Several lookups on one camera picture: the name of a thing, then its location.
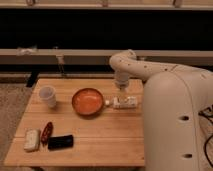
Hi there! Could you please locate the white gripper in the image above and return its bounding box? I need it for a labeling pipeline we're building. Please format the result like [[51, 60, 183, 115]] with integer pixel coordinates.
[[105, 71, 138, 109]]

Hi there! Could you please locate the orange ceramic bowl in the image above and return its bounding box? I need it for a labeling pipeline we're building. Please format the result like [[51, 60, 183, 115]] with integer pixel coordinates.
[[72, 88, 104, 116]]

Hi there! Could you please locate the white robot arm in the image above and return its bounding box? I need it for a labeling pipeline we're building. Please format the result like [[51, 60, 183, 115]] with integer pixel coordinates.
[[109, 50, 213, 171]]

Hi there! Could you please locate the wooden table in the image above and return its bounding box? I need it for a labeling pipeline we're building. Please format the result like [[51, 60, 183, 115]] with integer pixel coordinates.
[[4, 79, 144, 167]]

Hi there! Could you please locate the black rectangular block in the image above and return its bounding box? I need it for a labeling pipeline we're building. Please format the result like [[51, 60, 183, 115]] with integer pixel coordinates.
[[48, 135, 74, 150]]

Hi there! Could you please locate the white plastic cup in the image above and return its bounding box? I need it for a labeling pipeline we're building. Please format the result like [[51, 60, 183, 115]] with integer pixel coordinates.
[[38, 86, 56, 108]]

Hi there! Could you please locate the red chili pepper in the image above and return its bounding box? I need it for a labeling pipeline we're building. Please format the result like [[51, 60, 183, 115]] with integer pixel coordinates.
[[41, 122, 53, 145]]

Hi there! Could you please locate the white rectangular sponge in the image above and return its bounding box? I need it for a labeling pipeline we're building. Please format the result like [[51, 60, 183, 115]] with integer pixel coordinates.
[[24, 129, 40, 152]]

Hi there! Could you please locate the black cable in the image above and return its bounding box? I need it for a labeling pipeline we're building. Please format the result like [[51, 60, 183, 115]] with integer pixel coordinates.
[[198, 104, 213, 168]]

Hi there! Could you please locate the grey metal rail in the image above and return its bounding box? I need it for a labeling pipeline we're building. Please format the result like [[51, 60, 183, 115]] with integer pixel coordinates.
[[0, 49, 213, 66]]

